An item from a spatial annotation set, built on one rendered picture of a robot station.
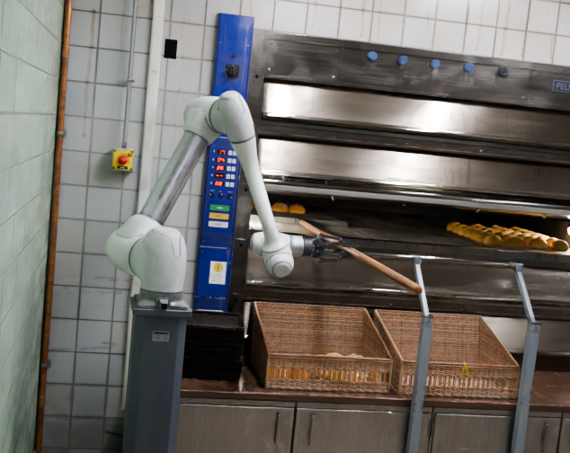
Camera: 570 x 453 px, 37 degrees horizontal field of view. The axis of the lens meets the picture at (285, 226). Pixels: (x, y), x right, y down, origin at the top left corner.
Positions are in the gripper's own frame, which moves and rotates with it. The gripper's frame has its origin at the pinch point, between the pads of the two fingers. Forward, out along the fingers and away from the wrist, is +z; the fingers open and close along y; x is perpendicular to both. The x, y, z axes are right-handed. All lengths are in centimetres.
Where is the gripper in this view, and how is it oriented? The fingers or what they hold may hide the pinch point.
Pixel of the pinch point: (350, 250)
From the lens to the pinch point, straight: 353.4
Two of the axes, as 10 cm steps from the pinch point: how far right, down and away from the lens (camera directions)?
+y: -1.0, 9.9, 1.1
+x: 1.9, 1.3, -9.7
